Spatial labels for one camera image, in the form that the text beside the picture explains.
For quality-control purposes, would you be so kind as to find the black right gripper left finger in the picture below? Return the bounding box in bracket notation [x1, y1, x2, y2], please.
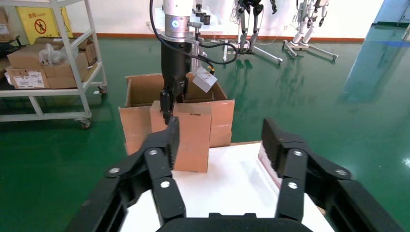
[65, 116, 187, 232]

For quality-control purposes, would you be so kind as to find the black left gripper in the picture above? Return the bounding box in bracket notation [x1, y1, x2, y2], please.
[159, 37, 193, 126]

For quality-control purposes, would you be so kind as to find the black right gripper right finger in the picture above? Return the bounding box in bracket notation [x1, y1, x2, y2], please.
[261, 117, 405, 232]

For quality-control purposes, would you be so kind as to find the large cardboard box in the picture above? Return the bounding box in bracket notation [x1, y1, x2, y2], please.
[118, 72, 235, 156]

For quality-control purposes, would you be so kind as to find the plain cardboard box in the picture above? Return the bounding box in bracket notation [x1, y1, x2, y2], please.
[7, 43, 54, 70]
[33, 37, 98, 66]
[43, 51, 90, 89]

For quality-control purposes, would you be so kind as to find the cardboard box with white label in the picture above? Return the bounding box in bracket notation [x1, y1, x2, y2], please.
[4, 65, 51, 90]
[0, 8, 15, 42]

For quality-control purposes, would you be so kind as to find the gray metal robot stand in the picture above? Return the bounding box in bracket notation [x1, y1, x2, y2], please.
[282, 39, 339, 61]
[222, 40, 284, 65]

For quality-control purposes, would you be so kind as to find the dark humanoid robot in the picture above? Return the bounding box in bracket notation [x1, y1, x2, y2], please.
[235, 0, 278, 54]

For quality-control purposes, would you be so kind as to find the white metal shelf cart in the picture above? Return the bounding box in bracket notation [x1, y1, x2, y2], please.
[0, 0, 108, 131]

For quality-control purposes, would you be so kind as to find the clear plastic bag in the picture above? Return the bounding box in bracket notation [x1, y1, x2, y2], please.
[38, 43, 79, 66]

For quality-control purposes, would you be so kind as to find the white humanoid robot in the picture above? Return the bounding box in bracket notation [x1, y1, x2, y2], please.
[293, 0, 331, 45]

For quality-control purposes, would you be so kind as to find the yellow warning sign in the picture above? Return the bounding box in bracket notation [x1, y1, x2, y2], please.
[16, 6, 73, 45]

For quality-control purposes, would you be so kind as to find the gray wrist camera box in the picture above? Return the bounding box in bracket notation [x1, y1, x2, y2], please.
[192, 66, 218, 93]

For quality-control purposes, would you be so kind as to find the gray camera mount bracket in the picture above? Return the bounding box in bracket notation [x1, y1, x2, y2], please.
[189, 38, 202, 70]

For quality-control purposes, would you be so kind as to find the black cable with yellow tag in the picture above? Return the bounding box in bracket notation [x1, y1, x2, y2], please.
[149, 0, 215, 73]

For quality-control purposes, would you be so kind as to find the thick black cable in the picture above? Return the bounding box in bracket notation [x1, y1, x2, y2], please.
[195, 40, 239, 66]

